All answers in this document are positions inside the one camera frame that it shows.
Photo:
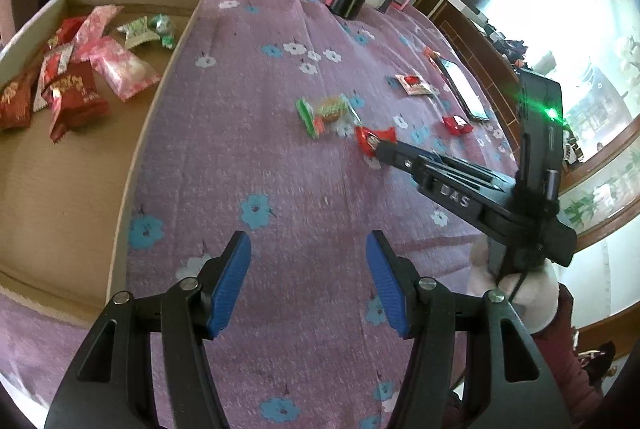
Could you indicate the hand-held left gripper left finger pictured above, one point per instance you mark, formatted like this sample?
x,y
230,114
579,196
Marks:
x,y
230,289

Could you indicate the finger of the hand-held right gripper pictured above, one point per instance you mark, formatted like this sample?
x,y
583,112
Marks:
x,y
400,161
425,155

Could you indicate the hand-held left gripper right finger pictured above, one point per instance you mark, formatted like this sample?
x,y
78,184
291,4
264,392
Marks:
x,y
387,289

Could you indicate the small red candy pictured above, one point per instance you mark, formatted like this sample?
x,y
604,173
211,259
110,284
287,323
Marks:
x,y
369,138

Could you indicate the long white red snack packet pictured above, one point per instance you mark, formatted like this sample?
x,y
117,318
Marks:
x,y
412,84

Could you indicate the clear candy with green ends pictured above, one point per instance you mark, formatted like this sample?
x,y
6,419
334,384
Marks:
x,y
325,109

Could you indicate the cardboard box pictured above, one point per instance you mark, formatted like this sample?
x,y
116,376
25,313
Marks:
x,y
65,219

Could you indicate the red packet with gold character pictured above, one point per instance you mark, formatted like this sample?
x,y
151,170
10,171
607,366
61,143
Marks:
x,y
75,101

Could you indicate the large pink snack packet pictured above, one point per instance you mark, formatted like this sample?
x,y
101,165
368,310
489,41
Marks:
x,y
125,69

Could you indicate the green and white snack packet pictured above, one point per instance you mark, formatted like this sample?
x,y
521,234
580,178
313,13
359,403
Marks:
x,y
140,30

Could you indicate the white and red snack packet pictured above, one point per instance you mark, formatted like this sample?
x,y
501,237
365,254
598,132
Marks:
x,y
54,66

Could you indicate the slim pink snack packet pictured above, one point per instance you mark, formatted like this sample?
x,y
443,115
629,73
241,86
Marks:
x,y
97,25

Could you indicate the dark red cartoon snack packet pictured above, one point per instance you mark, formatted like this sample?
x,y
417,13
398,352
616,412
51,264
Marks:
x,y
65,30

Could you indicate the person's right forearm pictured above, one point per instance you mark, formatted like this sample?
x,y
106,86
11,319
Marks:
x,y
565,359

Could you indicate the person's right hand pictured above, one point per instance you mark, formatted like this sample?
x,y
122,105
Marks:
x,y
540,296

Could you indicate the smartphone in brown case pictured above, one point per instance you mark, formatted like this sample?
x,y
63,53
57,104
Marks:
x,y
462,89

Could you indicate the purple floral tablecloth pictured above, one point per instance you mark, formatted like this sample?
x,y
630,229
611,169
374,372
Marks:
x,y
280,189

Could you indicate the white flat box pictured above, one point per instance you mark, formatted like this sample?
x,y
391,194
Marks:
x,y
462,6

